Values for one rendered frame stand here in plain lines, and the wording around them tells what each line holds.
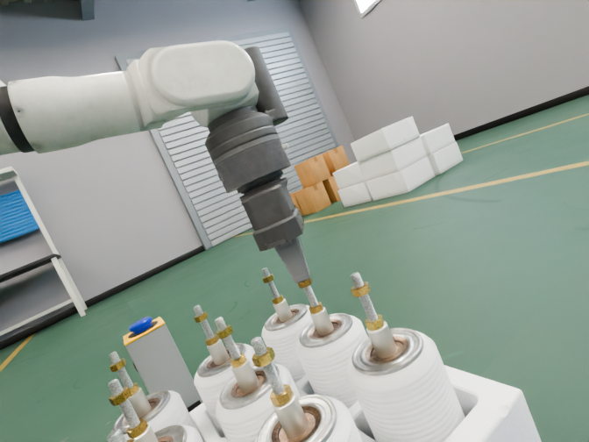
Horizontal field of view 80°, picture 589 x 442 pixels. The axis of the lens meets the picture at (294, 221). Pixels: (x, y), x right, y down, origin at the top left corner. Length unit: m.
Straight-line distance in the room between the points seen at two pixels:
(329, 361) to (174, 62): 0.38
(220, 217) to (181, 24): 3.18
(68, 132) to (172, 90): 0.11
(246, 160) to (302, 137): 6.18
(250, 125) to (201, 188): 5.21
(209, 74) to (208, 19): 6.49
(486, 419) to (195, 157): 5.46
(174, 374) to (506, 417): 0.50
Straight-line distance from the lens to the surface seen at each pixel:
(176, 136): 5.72
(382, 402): 0.37
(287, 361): 0.58
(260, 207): 0.41
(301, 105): 6.80
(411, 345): 0.39
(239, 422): 0.43
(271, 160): 0.41
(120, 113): 0.42
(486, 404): 0.42
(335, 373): 0.46
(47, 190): 5.53
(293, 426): 0.34
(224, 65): 0.42
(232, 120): 0.42
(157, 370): 0.69
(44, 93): 0.43
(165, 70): 0.41
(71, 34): 6.28
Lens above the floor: 0.45
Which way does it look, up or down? 6 degrees down
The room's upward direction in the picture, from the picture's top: 24 degrees counter-clockwise
